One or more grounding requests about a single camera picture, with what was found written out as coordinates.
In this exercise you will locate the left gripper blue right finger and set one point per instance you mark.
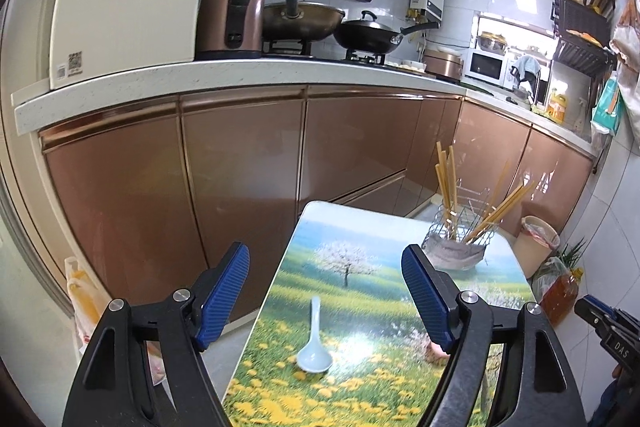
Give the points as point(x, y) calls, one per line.
point(431, 293)

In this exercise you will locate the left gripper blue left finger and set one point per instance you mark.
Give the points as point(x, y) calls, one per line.
point(215, 293)

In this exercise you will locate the bamboo chopstick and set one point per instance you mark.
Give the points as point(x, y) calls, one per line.
point(441, 175)
point(452, 187)
point(447, 169)
point(497, 191)
point(502, 206)
point(500, 211)

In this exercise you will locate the light blue ceramic spoon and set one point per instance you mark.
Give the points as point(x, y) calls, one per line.
point(313, 357)

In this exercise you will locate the bamboo chopstick diagonal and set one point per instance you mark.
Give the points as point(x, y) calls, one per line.
point(442, 159)

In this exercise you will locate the amber cooking oil bottle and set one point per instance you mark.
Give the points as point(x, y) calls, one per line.
point(559, 300)

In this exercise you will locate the landscape print table mat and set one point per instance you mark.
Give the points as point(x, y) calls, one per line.
point(380, 376)

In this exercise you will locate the bamboo chopstick in holder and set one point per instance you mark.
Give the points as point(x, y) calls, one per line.
point(500, 211)
point(497, 191)

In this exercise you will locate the beige trash bin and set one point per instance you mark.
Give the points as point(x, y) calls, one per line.
point(535, 242)

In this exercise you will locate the teal hanging bag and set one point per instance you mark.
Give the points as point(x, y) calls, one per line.
point(606, 115)

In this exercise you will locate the yellow oil jug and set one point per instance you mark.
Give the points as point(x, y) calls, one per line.
point(556, 107)

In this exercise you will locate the rose gold rice cooker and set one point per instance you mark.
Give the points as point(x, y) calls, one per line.
point(442, 64)

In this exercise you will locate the white microwave oven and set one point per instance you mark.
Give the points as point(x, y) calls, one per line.
point(489, 67)

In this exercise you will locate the gas stove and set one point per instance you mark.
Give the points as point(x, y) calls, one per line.
point(325, 50)

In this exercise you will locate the black wok with lid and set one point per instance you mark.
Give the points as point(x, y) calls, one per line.
point(368, 35)

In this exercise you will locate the white hanging cloth bag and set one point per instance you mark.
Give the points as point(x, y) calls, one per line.
point(625, 38)

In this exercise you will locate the rose gold electric kettle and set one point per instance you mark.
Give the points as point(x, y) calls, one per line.
point(229, 29)

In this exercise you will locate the brass coloured wok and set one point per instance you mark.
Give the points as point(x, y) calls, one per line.
point(299, 21)

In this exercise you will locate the wire utensil holder basket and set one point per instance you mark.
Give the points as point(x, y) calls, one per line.
point(449, 244)

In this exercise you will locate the black wall dish rack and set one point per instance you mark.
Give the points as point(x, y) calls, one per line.
point(582, 29)

